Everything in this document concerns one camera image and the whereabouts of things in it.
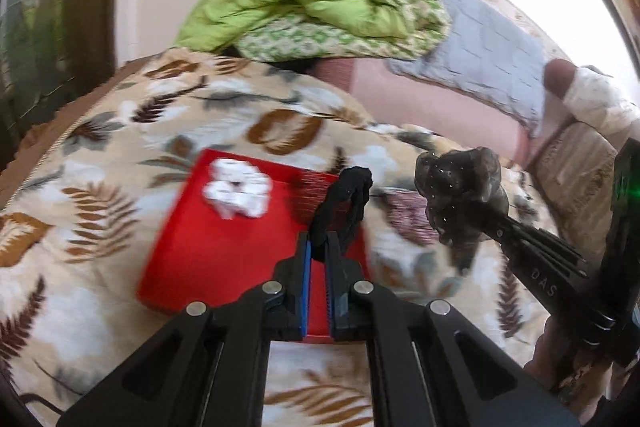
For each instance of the red checked scrunchie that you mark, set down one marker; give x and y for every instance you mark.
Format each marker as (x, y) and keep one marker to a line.
(407, 217)

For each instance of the white patterned cushion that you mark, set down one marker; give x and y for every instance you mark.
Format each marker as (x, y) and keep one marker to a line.
(605, 97)

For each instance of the leaf-print beige blanket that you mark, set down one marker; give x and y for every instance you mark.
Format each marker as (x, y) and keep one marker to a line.
(125, 157)

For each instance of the person's right hand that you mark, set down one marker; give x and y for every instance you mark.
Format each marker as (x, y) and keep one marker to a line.
(560, 357)

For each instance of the red jewelry box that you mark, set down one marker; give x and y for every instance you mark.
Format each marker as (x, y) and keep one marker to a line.
(200, 257)

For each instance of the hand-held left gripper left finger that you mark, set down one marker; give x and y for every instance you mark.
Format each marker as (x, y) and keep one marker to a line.
(306, 287)

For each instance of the dark sparkly scrunchie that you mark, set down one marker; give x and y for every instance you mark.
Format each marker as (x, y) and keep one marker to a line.
(460, 187)

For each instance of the brown patterned cushion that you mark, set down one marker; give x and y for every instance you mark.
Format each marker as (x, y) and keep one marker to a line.
(570, 167)

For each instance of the grey quilt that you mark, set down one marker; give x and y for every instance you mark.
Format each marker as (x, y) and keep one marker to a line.
(485, 42)

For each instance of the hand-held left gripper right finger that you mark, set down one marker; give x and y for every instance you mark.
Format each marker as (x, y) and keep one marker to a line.
(330, 287)

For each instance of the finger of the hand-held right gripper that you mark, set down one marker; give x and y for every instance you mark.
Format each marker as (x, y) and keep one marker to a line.
(540, 279)
(540, 242)

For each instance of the white dotted scrunchie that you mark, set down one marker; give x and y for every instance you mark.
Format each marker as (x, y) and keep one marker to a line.
(235, 192)

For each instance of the wooden door with glass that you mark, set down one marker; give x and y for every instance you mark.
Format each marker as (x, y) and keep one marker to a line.
(55, 32)

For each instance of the pink bed sheet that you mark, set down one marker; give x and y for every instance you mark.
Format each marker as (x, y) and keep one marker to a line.
(425, 102)

